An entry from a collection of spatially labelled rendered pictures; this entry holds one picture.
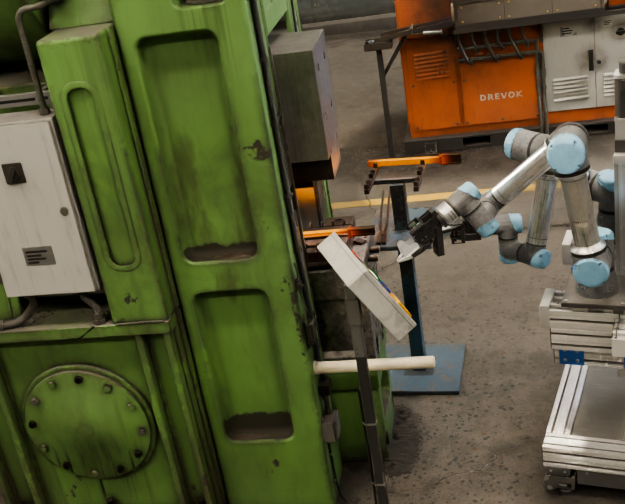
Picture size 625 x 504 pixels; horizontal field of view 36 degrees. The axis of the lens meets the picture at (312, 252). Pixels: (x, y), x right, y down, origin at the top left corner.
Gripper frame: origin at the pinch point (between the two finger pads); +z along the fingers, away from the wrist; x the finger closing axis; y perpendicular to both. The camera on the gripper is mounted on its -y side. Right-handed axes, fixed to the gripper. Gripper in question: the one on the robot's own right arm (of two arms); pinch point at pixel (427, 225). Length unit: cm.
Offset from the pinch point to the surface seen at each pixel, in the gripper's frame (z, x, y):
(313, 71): 31, -17, -69
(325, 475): 46, -44, 83
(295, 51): 36, -17, -77
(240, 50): 49, -42, -85
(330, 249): 29, -52, -18
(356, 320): 22, -60, 5
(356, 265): 18, -68, -19
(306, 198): 50, 23, -6
